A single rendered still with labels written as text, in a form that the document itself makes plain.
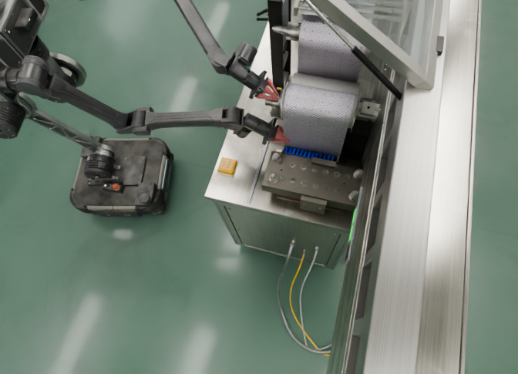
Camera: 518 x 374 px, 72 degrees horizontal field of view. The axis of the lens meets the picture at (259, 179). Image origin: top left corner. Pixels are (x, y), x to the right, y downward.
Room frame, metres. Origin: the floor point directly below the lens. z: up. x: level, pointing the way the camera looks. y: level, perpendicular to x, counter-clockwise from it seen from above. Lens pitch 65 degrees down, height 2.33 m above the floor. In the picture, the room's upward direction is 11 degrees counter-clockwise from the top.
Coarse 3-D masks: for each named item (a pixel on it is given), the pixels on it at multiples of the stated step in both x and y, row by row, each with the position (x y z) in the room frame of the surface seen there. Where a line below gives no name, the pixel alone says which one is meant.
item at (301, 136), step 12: (288, 132) 0.73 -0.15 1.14; (300, 132) 0.71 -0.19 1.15; (312, 132) 0.69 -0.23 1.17; (324, 132) 0.67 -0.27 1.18; (336, 132) 0.66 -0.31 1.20; (288, 144) 0.73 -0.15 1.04; (300, 144) 0.71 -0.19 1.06; (312, 144) 0.69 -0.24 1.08; (324, 144) 0.67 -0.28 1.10; (336, 144) 0.65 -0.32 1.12; (336, 156) 0.65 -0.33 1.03
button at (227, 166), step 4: (220, 160) 0.78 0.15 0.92; (224, 160) 0.78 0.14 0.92; (228, 160) 0.77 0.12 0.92; (232, 160) 0.77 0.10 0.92; (236, 160) 0.77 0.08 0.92; (220, 164) 0.76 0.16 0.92; (224, 164) 0.76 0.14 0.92; (228, 164) 0.75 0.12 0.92; (232, 164) 0.75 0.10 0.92; (236, 164) 0.76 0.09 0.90; (220, 168) 0.74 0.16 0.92; (224, 168) 0.74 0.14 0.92; (228, 168) 0.74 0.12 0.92; (232, 168) 0.73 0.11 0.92; (220, 172) 0.73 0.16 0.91; (224, 172) 0.72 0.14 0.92; (228, 172) 0.72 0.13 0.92; (232, 172) 0.71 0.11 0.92
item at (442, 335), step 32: (480, 0) 0.91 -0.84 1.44; (448, 32) 0.80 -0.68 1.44; (384, 64) 0.92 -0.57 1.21; (448, 64) 0.68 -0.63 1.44; (384, 96) 0.65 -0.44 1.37; (448, 96) 0.57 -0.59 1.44; (448, 128) 0.46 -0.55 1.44; (448, 160) 0.37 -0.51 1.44; (448, 192) 0.28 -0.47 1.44; (448, 224) 0.20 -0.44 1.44; (352, 256) 0.19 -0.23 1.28; (448, 256) 0.12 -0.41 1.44; (352, 288) 0.09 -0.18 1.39; (448, 288) 0.05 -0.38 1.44; (448, 320) -0.01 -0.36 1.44; (448, 352) -0.07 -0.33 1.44
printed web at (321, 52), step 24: (312, 24) 0.98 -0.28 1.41; (336, 24) 0.96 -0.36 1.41; (312, 48) 0.93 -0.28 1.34; (336, 48) 0.90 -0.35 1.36; (360, 48) 0.87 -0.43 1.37; (312, 72) 0.93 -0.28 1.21; (336, 72) 0.89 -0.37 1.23; (288, 96) 0.77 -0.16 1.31; (312, 96) 0.75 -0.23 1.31; (336, 96) 0.73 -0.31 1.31; (288, 120) 0.73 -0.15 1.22; (312, 120) 0.69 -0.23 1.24; (336, 120) 0.66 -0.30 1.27
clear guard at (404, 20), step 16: (352, 0) 0.60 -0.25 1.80; (368, 0) 0.62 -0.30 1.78; (384, 0) 0.64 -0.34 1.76; (400, 0) 0.66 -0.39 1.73; (416, 0) 0.68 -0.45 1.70; (368, 16) 0.58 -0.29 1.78; (384, 16) 0.60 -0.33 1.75; (400, 16) 0.62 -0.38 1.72; (416, 16) 0.64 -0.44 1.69; (384, 32) 0.56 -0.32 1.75; (400, 32) 0.57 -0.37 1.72; (416, 32) 0.59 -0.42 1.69; (400, 48) 0.53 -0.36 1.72; (416, 48) 0.55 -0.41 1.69
